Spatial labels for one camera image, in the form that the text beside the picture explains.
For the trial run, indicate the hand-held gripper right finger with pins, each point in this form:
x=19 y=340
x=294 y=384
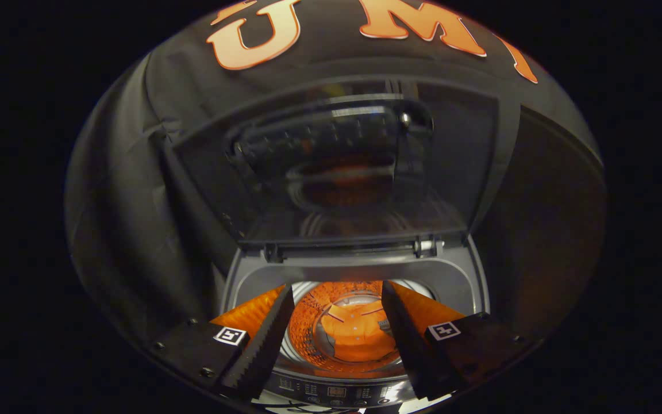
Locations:
x=408 y=345

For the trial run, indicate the black backdrop cloth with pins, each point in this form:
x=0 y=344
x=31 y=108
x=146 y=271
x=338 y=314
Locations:
x=112 y=230

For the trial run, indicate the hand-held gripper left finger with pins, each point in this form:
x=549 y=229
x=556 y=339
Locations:
x=268 y=345

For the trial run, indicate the yellow polo shirt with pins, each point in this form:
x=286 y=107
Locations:
x=360 y=336

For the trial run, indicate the transparent washing machine lid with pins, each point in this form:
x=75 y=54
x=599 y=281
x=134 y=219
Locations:
x=469 y=144

